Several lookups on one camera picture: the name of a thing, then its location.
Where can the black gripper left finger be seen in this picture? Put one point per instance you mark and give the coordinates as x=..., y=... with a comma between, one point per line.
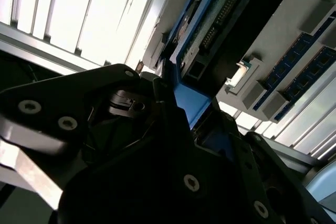
x=52, y=95

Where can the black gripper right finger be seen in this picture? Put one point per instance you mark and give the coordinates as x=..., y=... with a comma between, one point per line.
x=242, y=157

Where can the hard disk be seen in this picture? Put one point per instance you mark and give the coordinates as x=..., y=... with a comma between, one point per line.
x=194, y=100

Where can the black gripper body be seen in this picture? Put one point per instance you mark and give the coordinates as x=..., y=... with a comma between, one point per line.
x=126, y=197

